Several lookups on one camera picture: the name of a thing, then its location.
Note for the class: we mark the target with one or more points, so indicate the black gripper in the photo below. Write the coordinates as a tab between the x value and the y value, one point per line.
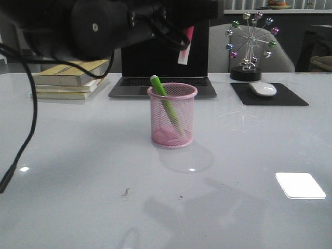
168	21

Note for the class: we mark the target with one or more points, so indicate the pink highlighter pen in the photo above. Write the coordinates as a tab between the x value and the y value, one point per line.
183	56

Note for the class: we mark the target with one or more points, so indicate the green highlighter pen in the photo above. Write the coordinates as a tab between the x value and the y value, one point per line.
167	104

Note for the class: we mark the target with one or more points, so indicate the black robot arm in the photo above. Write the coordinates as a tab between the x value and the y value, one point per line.
92	30

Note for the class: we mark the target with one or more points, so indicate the pink mesh pen holder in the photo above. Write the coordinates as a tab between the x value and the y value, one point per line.
163	133

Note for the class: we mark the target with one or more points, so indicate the grey laptop black screen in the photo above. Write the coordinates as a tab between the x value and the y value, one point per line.
140	61

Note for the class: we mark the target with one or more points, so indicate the grey right armchair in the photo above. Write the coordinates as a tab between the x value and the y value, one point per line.
220	62

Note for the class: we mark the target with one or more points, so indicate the ferris wheel desk ornament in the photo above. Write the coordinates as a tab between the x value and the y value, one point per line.
246	42

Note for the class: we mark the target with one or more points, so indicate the fruit bowl on counter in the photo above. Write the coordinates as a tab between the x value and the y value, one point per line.
277	5

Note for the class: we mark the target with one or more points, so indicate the white middle book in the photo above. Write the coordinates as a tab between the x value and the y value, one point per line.
89	87

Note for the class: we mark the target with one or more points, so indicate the white computer mouse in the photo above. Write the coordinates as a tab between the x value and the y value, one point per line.
263	89

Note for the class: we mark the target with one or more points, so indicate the yellow top book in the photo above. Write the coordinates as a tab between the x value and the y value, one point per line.
65	75

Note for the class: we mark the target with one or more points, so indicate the black mouse pad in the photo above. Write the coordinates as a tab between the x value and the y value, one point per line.
283	97

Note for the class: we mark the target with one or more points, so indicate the pale bottom book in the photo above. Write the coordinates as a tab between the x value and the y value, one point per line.
63	96

